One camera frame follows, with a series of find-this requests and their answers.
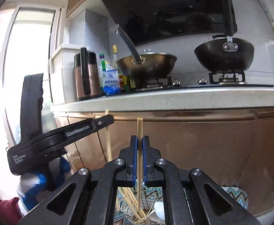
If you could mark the brass wok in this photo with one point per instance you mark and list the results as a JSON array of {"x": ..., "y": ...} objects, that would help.
[{"x": 151, "y": 66}]

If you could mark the copper kitchen base cabinet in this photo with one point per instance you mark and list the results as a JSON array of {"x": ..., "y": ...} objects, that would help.
[{"x": 209, "y": 150}]

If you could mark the single bamboo chopstick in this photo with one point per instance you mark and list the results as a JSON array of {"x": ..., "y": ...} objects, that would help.
[
  {"x": 140, "y": 129},
  {"x": 108, "y": 140}
]

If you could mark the dark green bottle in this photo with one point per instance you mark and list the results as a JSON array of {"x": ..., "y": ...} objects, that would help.
[{"x": 132, "y": 83}]

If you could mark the yellow cap oil bottle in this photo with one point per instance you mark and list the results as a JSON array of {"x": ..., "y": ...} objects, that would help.
[{"x": 115, "y": 56}]

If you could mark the black gas stove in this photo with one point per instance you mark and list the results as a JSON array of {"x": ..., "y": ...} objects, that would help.
[{"x": 221, "y": 86}]

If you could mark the glass balcony door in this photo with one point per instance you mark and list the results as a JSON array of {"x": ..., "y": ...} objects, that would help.
[{"x": 29, "y": 63}]

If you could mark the white ceramic spoon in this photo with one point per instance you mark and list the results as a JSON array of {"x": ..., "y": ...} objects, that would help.
[{"x": 159, "y": 209}]

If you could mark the green cap bottle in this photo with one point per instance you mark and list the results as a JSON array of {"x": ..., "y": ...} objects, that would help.
[{"x": 102, "y": 61}]

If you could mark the red label bottle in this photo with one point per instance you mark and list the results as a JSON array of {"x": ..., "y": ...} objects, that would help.
[{"x": 122, "y": 82}]

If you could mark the person's left hand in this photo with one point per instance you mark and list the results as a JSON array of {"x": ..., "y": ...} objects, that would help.
[{"x": 31, "y": 187}]

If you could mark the black wok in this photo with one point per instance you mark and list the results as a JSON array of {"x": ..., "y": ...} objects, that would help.
[{"x": 221, "y": 56}]

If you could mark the person's left forearm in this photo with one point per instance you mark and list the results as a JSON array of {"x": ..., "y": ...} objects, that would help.
[{"x": 5, "y": 211}]

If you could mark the black range hood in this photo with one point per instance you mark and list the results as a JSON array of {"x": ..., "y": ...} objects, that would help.
[{"x": 162, "y": 9}]

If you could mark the zigzag patterned cloth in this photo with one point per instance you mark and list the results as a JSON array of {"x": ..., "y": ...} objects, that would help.
[{"x": 235, "y": 196}]

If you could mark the white and blue salt bag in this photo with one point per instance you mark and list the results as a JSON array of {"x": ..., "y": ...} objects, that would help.
[{"x": 111, "y": 82}]

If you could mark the white storage box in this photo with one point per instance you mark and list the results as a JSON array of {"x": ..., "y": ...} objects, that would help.
[{"x": 64, "y": 75}]

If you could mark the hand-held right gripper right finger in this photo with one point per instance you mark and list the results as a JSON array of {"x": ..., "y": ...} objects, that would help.
[{"x": 144, "y": 164}]

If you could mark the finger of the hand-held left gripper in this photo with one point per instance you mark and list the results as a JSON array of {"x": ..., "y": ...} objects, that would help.
[{"x": 92, "y": 125}]

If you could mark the white kitchen countertop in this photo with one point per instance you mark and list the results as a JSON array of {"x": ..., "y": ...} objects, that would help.
[{"x": 197, "y": 98}]

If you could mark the bunch of bamboo chopsticks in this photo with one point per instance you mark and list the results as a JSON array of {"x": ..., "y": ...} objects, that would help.
[{"x": 129, "y": 200}]

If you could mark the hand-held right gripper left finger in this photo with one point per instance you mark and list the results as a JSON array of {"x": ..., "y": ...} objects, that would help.
[{"x": 135, "y": 164}]

